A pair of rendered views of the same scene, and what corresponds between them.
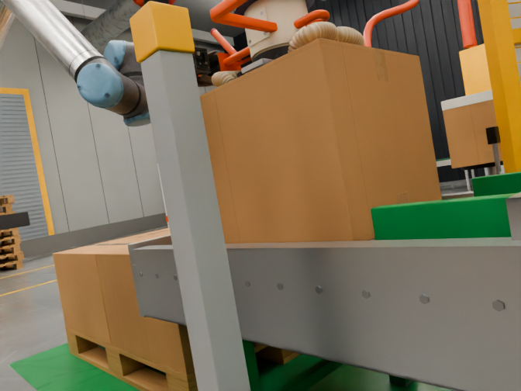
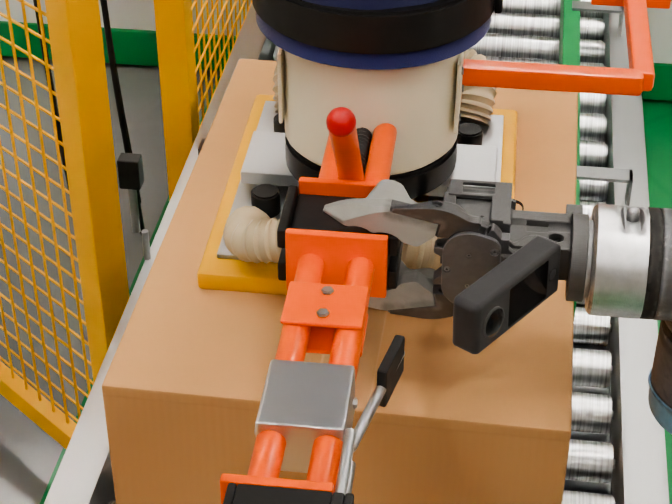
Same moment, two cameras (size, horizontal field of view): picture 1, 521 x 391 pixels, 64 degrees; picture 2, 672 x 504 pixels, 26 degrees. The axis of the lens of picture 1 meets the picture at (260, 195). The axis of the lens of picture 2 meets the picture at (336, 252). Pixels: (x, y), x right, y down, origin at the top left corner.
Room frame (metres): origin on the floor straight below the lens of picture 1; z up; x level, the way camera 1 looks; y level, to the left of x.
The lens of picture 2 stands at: (1.94, 0.81, 1.78)
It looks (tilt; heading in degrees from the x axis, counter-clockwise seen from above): 36 degrees down; 231
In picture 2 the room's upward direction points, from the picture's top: straight up
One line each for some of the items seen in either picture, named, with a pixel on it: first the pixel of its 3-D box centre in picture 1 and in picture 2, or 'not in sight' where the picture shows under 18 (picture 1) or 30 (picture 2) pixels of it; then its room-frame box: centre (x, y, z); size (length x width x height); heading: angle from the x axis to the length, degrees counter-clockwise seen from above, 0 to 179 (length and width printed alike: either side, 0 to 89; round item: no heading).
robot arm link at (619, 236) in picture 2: not in sight; (612, 257); (1.17, 0.21, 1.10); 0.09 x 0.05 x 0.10; 43
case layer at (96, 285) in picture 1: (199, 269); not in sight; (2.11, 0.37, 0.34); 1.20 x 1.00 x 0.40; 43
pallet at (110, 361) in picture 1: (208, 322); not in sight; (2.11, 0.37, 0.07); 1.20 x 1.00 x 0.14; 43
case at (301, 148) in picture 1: (293, 159); (372, 363); (1.14, -0.10, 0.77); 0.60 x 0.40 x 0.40; 42
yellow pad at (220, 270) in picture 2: not in sight; (277, 173); (1.20, -0.19, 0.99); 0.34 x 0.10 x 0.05; 44
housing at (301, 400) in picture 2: not in sight; (306, 416); (1.47, 0.20, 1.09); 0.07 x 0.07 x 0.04; 44
